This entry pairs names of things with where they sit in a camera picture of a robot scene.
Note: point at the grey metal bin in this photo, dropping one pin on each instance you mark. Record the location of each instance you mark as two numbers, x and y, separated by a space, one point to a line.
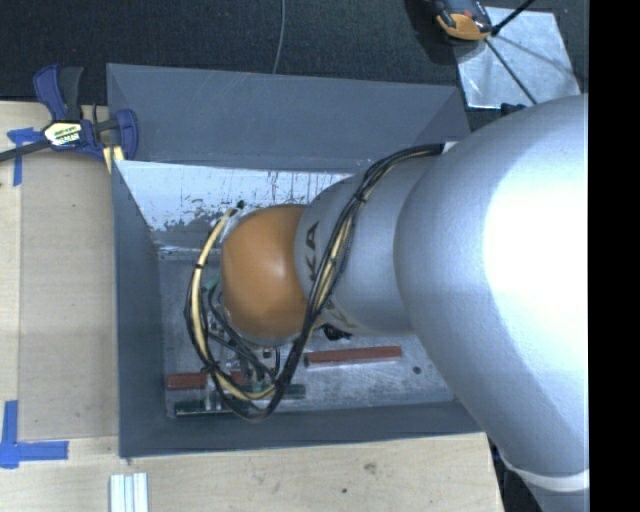
280 115

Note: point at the dark green flat block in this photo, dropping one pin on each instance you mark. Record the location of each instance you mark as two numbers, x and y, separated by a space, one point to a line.
192 408

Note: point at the black cylinder on white bracket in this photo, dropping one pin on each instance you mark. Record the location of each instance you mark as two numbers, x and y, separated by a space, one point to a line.
336 333

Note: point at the pale wood flat board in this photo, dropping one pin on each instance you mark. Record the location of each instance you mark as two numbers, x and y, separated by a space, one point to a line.
65 300

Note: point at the red-brown flat block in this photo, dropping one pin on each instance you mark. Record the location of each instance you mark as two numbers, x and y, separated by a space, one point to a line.
352 355
185 381

